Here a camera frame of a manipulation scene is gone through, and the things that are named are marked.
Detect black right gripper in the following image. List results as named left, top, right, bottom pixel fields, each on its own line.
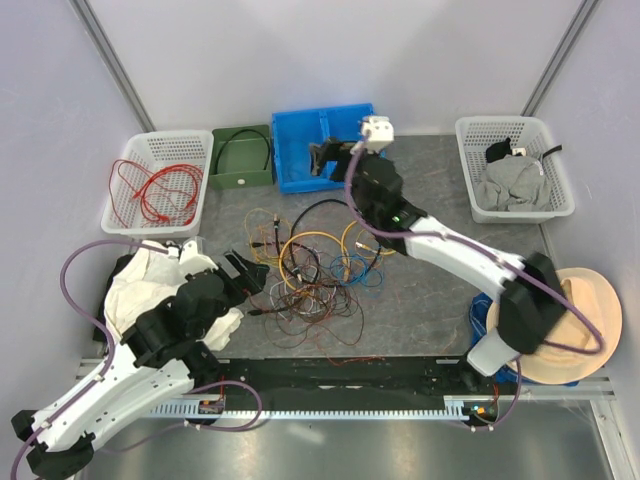
left=311, top=136, right=384, bottom=221

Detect long black ethernet cable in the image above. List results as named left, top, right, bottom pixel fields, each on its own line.
left=249, top=198, right=386, bottom=316

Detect short black cable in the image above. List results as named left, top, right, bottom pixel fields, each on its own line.
left=217, top=128, right=274, bottom=174

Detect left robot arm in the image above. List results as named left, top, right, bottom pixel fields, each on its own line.
left=11, top=239, right=269, bottom=479

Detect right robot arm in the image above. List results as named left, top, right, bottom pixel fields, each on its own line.
left=309, top=137, right=567, bottom=394

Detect blue plastic divided bin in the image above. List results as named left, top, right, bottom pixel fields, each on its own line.
left=272, top=103, right=375, bottom=194

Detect green plastic box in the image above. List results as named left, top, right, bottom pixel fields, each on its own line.
left=208, top=124, right=274, bottom=190

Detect white cloth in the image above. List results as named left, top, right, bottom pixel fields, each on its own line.
left=102, top=241, right=243, bottom=357

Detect white left perforated basket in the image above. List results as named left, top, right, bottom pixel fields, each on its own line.
left=101, top=130, right=214, bottom=239

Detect white perforated basket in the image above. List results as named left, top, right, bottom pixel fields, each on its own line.
left=455, top=116, right=575, bottom=224
left=101, top=130, right=214, bottom=239

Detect white right perforated basket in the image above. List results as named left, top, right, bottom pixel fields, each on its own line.
left=455, top=116, right=575, bottom=224

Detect black item in basket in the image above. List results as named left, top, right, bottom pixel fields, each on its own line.
left=485, top=137, right=512, bottom=164

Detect grey cloth in basket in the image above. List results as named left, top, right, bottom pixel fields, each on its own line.
left=475, top=156, right=551, bottom=213

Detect blue cloth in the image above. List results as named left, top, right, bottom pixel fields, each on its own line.
left=468, top=293, right=584, bottom=386

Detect beige bucket hat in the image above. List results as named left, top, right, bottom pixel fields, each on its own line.
left=468, top=268, right=622, bottom=385

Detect thin yellow wire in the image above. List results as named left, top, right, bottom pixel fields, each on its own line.
left=234, top=207, right=394, bottom=279

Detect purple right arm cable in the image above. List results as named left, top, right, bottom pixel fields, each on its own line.
left=344, top=149, right=606, bottom=435

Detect thin brown wire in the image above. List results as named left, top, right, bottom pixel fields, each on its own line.
left=247, top=259, right=364, bottom=351

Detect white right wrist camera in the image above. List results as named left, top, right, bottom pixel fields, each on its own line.
left=350, top=115, right=395, bottom=154

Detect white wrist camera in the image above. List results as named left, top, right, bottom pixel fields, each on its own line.
left=167, top=236, right=219, bottom=279
left=350, top=115, right=395, bottom=154

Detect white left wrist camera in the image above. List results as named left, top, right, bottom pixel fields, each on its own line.
left=167, top=236, right=219, bottom=279

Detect red cables in basket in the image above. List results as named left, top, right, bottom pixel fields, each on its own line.
left=108, top=158, right=205, bottom=226

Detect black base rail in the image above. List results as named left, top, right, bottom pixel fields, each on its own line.
left=195, top=356, right=494, bottom=409

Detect white slotted cable duct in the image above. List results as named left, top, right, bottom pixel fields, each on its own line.
left=146, top=398, right=469, bottom=421

